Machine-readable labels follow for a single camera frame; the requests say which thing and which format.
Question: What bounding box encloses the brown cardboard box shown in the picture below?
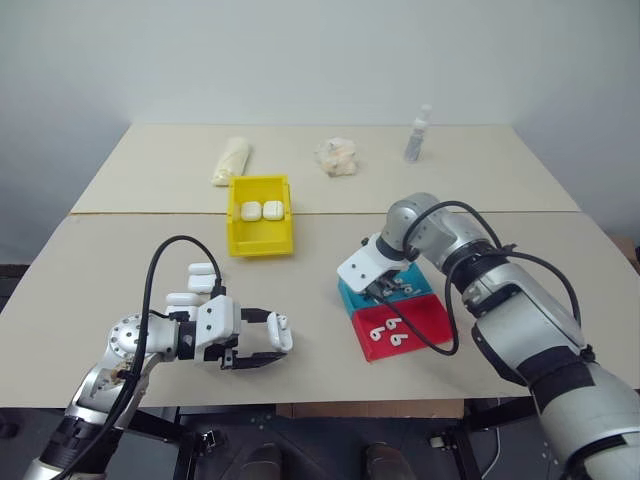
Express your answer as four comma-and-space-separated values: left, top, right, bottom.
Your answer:
611, 234, 640, 277

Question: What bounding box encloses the teal plastic tray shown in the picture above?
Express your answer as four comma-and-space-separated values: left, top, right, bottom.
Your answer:
336, 261, 434, 322

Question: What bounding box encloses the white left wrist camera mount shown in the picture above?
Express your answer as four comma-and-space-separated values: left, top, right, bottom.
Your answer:
193, 295, 242, 364

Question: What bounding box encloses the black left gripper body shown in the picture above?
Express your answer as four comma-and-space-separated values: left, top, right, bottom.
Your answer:
202, 306, 252, 372

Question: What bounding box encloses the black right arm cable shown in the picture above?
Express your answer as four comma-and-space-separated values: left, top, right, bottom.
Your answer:
403, 200, 584, 358

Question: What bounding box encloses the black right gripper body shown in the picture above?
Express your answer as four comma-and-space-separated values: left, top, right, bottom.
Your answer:
366, 271, 403, 300

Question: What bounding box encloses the red plastic tray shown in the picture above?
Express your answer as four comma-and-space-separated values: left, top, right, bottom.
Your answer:
351, 293, 451, 363

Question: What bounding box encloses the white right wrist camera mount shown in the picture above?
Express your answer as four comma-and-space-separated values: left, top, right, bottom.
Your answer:
335, 233, 420, 295

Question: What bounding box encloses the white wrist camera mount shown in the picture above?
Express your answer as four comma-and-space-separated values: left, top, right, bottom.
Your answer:
193, 295, 242, 364
335, 233, 420, 295

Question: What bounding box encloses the cream rolled plastic bag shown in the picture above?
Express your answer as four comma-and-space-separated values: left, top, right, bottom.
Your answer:
210, 136, 253, 189

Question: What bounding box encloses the clear spray bottle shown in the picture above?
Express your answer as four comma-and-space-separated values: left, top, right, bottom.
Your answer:
404, 103, 434, 164

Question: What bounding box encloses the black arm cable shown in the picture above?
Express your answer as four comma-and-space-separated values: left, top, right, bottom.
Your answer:
48, 235, 227, 480
403, 200, 584, 358

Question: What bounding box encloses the yellow plastic bin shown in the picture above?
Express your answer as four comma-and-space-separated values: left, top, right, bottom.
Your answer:
226, 173, 295, 259

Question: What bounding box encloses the crumpled clear plastic bag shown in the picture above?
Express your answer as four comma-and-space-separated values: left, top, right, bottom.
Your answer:
313, 136, 363, 178

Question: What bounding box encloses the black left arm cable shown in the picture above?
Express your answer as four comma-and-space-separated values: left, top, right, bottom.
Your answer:
48, 235, 227, 480

